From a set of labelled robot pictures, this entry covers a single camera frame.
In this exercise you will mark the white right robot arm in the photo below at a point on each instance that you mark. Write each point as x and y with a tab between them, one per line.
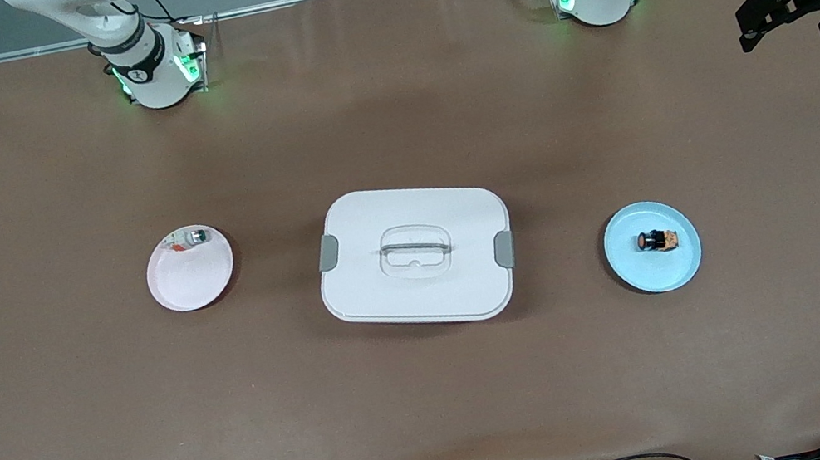
153	64

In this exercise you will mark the white lidded storage box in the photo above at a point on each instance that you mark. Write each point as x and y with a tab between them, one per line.
422	295

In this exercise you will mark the pink round plate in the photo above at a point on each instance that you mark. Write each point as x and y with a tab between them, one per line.
191	281

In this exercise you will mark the black switch with orange button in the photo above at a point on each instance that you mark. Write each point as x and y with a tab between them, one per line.
661	240

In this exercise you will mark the white switch with green button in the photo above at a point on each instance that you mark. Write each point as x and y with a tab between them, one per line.
196	237

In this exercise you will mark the light blue round plate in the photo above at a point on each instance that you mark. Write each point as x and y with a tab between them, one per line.
654	275

